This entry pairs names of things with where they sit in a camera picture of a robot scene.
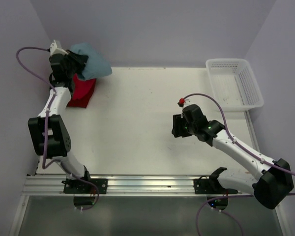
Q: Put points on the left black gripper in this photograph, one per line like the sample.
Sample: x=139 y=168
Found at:
x=80 y=60

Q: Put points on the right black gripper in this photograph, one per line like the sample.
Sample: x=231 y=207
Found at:
x=177 y=130

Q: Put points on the blue-grey t shirt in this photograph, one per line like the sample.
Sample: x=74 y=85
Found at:
x=96 y=67

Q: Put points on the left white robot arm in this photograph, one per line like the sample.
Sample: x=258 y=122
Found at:
x=48 y=132

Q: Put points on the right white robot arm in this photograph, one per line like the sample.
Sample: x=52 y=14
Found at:
x=269 y=181

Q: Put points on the red folded t shirt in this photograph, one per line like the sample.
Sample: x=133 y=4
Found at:
x=82 y=93

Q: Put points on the white plastic basket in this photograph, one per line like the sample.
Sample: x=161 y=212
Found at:
x=234 y=85

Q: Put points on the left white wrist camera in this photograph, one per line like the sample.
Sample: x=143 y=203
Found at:
x=56 y=48

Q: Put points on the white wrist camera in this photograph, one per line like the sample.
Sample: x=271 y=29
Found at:
x=56 y=48
x=183 y=102

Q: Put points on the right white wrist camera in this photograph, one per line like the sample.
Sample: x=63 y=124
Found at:
x=183 y=102

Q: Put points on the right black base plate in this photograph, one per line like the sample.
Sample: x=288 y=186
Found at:
x=210 y=185

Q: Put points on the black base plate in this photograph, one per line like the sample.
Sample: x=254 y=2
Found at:
x=210 y=185
x=96 y=185

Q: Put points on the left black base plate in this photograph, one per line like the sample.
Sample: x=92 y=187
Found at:
x=96 y=185

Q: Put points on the aluminium mounting rail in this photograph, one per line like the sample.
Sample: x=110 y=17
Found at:
x=139 y=186

